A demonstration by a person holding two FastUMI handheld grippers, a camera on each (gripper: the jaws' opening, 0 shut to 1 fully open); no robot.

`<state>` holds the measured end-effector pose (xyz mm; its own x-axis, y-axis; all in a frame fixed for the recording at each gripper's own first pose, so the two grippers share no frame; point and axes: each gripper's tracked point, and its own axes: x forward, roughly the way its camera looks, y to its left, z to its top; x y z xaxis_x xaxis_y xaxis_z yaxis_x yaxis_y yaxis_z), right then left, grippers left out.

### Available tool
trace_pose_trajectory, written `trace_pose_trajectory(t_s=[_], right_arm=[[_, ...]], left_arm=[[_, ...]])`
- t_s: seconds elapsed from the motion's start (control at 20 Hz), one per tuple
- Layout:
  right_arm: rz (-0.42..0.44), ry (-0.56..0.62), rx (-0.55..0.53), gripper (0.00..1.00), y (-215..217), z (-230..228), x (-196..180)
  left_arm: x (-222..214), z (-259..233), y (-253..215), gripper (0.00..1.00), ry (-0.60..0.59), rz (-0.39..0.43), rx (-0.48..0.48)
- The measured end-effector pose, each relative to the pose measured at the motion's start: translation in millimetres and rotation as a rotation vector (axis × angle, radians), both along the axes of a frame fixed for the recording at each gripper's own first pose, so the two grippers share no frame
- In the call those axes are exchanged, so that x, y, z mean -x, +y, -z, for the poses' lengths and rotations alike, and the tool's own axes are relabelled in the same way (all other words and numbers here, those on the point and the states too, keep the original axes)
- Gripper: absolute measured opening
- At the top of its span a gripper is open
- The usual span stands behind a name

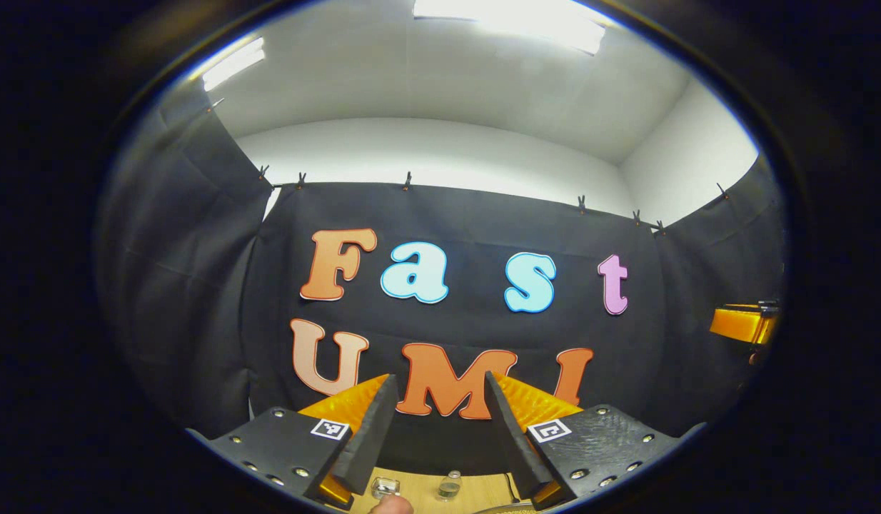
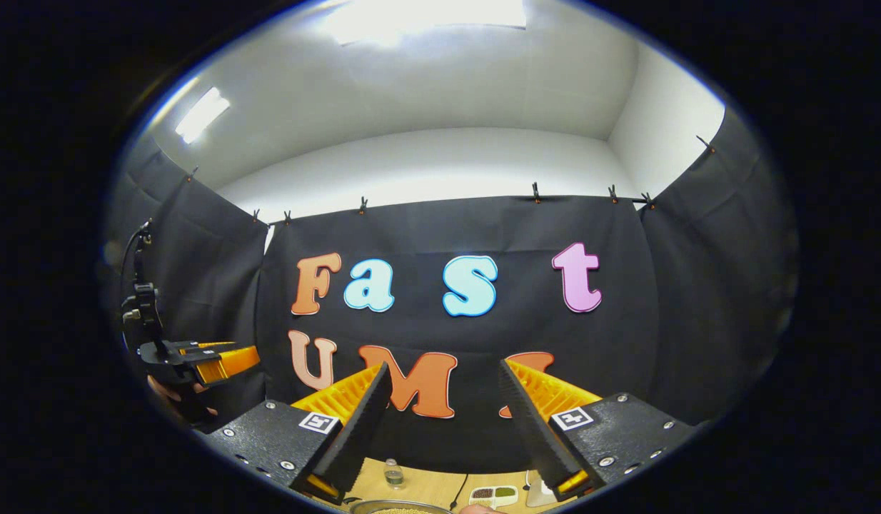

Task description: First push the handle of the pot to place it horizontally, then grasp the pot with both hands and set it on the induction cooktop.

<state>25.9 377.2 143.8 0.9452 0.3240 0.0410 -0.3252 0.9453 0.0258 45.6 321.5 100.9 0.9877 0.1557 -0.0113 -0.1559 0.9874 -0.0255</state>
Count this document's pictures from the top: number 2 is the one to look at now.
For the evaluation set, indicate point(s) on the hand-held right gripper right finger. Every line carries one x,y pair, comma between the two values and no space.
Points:
530,432

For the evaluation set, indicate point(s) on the large ceiling light panel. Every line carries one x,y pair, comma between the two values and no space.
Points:
426,14

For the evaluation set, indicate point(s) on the row of black cloth clips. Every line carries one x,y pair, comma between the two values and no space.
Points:
535,193

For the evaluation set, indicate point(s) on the small ceiling light panel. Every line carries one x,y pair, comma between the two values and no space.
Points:
201,114

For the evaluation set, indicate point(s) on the white divided bean dish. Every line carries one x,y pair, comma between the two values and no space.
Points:
494,500

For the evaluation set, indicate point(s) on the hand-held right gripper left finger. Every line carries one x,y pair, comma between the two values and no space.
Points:
362,428

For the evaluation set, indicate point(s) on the white toaster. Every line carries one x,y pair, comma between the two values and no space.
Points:
540,496

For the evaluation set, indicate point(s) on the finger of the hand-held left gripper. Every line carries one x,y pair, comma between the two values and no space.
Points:
212,345
230,363

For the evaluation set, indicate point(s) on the clear plastic water bottle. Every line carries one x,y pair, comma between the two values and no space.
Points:
394,477

